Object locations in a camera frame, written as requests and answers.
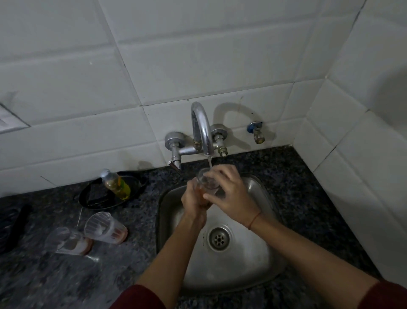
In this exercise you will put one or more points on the person's left hand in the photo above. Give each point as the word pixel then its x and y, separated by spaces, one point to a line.
pixel 192 203

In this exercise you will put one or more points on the person's right hand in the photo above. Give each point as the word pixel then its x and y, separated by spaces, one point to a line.
pixel 233 197

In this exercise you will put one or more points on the person's left fingers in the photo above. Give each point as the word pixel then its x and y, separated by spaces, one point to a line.
pixel 194 187

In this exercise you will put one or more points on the person's right fingers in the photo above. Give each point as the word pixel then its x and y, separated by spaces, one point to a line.
pixel 219 178

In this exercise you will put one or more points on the clear drinking glass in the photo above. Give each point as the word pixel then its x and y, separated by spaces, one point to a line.
pixel 206 184

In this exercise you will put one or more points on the person's right forearm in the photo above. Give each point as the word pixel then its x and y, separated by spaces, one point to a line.
pixel 311 261

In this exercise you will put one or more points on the person's left forearm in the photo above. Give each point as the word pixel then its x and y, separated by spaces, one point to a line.
pixel 171 254

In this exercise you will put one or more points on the orange wrist thread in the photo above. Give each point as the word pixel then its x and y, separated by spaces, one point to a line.
pixel 253 221

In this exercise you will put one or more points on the sink drain strainer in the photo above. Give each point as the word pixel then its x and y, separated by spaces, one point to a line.
pixel 219 238

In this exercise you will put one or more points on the stainless steel sink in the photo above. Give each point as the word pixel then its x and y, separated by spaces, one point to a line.
pixel 229 254

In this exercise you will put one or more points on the yellow dish soap bottle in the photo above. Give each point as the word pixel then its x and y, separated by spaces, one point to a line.
pixel 117 185

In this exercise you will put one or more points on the black oval tray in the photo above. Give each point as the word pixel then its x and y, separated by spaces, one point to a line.
pixel 101 194

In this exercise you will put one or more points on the clear ribbed glass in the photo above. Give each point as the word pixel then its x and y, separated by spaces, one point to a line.
pixel 68 242
pixel 105 227

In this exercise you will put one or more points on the black object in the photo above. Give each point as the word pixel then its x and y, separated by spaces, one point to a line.
pixel 14 227

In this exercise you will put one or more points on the chrome wall faucet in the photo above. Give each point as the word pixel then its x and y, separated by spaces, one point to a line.
pixel 198 140

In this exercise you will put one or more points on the small brass wall tap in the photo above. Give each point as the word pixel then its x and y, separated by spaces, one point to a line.
pixel 257 132

